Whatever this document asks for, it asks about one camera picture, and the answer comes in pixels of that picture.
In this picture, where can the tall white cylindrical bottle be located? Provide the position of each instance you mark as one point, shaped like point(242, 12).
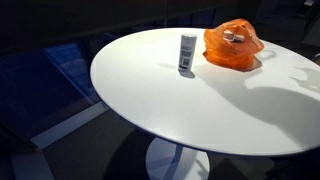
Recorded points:
point(186, 52)

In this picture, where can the orange plastic bag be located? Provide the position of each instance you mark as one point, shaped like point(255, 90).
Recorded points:
point(230, 53)

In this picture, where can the white-capped pill bottle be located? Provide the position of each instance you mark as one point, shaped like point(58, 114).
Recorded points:
point(233, 36)

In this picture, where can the white round table base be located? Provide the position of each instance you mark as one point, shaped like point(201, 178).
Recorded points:
point(176, 163)

